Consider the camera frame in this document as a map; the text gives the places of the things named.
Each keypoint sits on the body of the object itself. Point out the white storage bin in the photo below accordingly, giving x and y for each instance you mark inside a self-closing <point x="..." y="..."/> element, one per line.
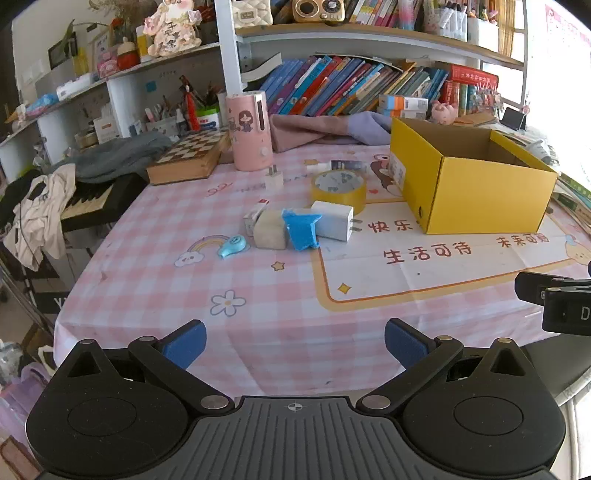
<point x="482" y="33"/>

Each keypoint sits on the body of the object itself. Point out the beige block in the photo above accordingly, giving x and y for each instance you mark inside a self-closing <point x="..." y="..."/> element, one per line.
<point x="270" y="230"/>

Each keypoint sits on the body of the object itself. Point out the yellow tape roll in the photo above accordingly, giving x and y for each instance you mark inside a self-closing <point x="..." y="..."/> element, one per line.
<point x="339" y="202"/>

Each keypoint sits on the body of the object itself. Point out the red round jar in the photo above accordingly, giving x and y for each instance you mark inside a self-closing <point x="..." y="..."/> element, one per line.
<point x="127" y="57"/>

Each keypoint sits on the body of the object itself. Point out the beige garment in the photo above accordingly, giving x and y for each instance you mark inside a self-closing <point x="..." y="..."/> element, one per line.
<point x="41" y="217"/>

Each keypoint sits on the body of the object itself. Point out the pile of books and papers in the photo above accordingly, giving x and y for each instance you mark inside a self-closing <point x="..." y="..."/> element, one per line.
<point x="575" y="198"/>

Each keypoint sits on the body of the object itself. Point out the small white red box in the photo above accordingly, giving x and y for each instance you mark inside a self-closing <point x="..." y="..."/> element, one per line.
<point x="251" y="221"/>

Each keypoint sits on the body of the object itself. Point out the pink cylindrical holder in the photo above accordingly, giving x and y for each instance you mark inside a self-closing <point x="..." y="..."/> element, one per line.
<point x="249" y="138"/>

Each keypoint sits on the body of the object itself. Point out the white shelf unit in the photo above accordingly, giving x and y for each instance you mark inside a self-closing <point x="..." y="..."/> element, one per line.
<point x="228" y="55"/>

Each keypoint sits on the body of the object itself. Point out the white quilted handbag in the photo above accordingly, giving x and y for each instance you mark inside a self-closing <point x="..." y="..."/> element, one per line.
<point x="251" y="14"/>

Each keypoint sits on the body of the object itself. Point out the red green boxed books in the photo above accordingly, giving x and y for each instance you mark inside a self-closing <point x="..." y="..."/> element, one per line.
<point x="461" y="99"/>

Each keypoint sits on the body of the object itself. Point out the grey cloth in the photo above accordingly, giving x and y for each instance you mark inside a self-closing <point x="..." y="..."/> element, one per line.
<point x="115" y="157"/>

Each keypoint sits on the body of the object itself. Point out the flat brown cardboard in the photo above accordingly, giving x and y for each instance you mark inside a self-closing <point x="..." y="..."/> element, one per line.
<point x="478" y="120"/>

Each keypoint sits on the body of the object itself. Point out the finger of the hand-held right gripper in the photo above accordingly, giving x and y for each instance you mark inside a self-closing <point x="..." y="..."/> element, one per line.
<point x="528" y="286"/>

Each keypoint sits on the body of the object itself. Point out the golden retro radio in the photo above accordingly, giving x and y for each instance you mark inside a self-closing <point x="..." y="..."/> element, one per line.
<point x="318" y="10"/>

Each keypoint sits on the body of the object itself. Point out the black keyboard piano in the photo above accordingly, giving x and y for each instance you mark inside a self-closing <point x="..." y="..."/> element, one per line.
<point x="120" y="194"/>

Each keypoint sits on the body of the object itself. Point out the shelf row of thin books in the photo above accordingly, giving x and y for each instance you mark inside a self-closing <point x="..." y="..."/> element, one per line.
<point x="371" y="11"/>

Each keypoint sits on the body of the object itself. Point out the group of cosmetic tubes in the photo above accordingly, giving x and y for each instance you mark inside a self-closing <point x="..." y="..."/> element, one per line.
<point x="445" y="21"/>

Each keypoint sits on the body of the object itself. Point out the orange blue white carton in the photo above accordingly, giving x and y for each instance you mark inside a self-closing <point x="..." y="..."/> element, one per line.
<point x="408" y="102"/>
<point x="406" y="114"/>

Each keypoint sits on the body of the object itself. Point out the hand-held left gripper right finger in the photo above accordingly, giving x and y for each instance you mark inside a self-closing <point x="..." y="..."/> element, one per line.
<point x="406" y="344"/>

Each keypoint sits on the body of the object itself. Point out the blue taped item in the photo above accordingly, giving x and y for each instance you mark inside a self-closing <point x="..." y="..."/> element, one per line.
<point x="300" y="230"/>

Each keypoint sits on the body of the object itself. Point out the row of colourful books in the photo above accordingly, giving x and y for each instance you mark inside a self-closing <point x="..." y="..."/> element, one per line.
<point x="332" y="87"/>

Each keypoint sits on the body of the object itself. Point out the white power charger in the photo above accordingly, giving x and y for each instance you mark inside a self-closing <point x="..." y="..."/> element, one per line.
<point x="330" y="221"/>

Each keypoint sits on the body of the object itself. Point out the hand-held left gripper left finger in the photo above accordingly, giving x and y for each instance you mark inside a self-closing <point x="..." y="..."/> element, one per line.
<point x="184" y="344"/>

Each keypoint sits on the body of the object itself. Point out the small white plug adapter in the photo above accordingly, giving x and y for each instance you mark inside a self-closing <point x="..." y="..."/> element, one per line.
<point x="273" y="180"/>

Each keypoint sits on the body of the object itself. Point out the light blue correction tape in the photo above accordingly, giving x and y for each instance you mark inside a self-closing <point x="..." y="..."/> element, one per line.
<point x="231" y="247"/>

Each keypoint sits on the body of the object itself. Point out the black cloth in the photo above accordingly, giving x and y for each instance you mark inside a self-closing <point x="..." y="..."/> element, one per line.
<point x="14" y="194"/>

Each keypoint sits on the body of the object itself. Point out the black picture frame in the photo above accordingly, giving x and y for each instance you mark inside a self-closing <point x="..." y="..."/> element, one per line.
<point x="62" y="50"/>

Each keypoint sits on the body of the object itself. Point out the white capped spray bottle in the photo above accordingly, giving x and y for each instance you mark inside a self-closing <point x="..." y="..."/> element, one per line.
<point x="348" y="166"/>

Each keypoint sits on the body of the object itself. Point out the yellow cardboard box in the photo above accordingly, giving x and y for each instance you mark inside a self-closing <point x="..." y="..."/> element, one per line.
<point x="485" y="194"/>

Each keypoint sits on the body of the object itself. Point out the green white pen cup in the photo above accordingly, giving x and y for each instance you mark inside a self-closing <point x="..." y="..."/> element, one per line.
<point x="207" y="119"/>

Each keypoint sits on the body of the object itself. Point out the pink pig plush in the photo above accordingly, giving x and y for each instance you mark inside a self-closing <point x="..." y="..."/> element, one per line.
<point x="443" y="113"/>

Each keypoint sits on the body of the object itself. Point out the pink floral plaque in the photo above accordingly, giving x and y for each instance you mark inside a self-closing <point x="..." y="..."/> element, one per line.
<point x="171" y="27"/>

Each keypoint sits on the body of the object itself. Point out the pink purple cloth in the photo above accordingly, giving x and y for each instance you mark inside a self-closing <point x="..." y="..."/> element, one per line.
<point x="304" y="131"/>

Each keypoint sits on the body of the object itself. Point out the black phone stand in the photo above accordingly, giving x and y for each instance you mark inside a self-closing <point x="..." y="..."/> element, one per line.
<point x="512" y="119"/>

